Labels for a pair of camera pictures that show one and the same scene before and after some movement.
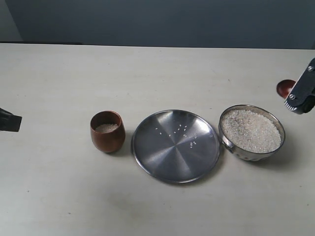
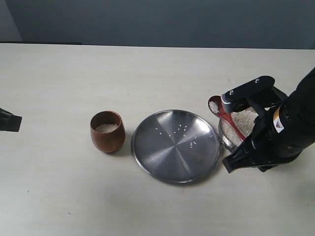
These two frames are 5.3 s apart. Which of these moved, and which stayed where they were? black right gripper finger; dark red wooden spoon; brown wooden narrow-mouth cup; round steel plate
Moved: black right gripper finger; dark red wooden spoon
Stayed: round steel plate; brown wooden narrow-mouth cup
